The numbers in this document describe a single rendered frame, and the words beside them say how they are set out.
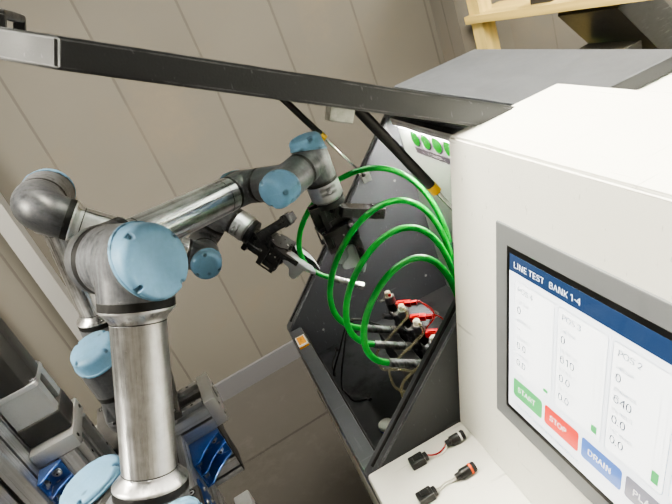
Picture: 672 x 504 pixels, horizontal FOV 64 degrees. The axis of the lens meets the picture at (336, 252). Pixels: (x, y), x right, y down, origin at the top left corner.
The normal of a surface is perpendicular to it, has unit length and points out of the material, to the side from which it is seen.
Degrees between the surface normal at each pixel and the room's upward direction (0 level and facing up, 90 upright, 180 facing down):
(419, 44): 90
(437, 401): 90
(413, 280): 90
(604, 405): 76
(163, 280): 81
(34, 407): 90
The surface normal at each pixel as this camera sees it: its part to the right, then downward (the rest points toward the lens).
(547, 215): -0.94, 0.23
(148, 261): 0.78, -0.14
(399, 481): -0.34, -0.83
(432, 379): 0.33, 0.33
